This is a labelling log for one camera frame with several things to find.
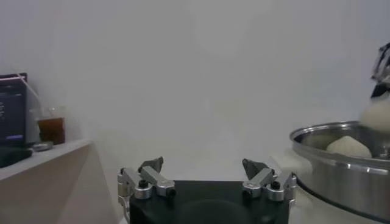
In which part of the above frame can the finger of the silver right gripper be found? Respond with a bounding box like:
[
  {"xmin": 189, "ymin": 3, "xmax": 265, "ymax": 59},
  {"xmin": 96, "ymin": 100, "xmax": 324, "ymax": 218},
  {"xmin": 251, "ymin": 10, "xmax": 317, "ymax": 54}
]
[{"xmin": 370, "ymin": 42, "xmax": 390, "ymax": 99}]

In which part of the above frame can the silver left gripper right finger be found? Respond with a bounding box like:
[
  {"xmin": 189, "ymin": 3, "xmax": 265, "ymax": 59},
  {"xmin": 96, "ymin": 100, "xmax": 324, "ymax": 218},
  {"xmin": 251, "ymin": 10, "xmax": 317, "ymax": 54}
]
[{"xmin": 241, "ymin": 157, "xmax": 298, "ymax": 202}]

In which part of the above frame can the plastic cup of iced coffee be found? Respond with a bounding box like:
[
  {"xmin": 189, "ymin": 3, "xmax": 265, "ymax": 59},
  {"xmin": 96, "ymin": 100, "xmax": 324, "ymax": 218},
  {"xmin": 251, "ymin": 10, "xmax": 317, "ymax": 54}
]
[{"xmin": 37, "ymin": 106, "xmax": 66, "ymax": 145}]

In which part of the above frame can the white side desk with cup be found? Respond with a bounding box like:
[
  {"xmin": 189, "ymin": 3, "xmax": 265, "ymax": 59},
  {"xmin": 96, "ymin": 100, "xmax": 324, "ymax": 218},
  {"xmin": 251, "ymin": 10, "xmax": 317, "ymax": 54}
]
[{"xmin": 0, "ymin": 139, "xmax": 121, "ymax": 224}]

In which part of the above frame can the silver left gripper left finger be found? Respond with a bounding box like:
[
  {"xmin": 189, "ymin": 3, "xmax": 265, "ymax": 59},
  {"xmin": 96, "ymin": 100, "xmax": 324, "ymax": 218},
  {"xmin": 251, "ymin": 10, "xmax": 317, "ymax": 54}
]
[{"xmin": 117, "ymin": 156, "xmax": 177, "ymax": 201}]

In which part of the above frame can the white steamed baozi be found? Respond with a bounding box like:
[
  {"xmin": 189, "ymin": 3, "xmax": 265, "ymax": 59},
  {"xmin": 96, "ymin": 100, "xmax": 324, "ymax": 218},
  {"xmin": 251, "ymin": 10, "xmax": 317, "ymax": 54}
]
[
  {"xmin": 358, "ymin": 97, "xmax": 390, "ymax": 133},
  {"xmin": 325, "ymin": 135, "xmax": 373, "ymax": 159}
]

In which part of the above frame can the stainless steel steamer basket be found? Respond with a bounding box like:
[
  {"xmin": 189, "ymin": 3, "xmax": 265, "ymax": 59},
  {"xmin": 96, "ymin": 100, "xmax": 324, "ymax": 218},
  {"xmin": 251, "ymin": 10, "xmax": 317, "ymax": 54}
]
[{"xmin": 289, "ymin": 121, "xmax": 390, "ymax": 223}]

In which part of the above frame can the round dark metal disc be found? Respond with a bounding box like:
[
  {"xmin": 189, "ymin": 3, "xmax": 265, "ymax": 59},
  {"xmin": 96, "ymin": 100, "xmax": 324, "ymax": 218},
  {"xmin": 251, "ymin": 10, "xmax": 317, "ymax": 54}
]
[{"xmin": 32, "ymin": 141, "xmax": 54, "ymax": 152}]

